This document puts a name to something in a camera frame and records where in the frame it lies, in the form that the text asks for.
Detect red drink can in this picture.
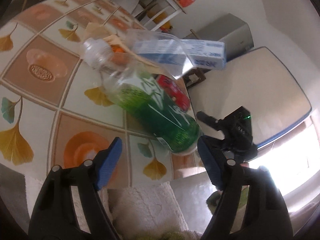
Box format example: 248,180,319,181
155,75,190,112

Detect blue white carton box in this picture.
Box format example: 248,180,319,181
132,39,226,70

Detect orange peel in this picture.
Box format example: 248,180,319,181
111,45,127,64

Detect clear plastic container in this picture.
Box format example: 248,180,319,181
125,29,194,79

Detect beige paper napkin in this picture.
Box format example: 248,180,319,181
82,22,166,75

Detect white mattress blue edge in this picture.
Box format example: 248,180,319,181
188,47,312,147

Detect patterned tablecloth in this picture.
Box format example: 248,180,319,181
1,0,204,189

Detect dark wooden stool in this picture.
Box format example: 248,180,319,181
183,68,208,88

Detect silver refrigerator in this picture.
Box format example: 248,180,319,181
190,14,254,61

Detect yellow bag under table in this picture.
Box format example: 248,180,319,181
147,10,173,33

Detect white side table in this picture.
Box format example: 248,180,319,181
137,0,186,31

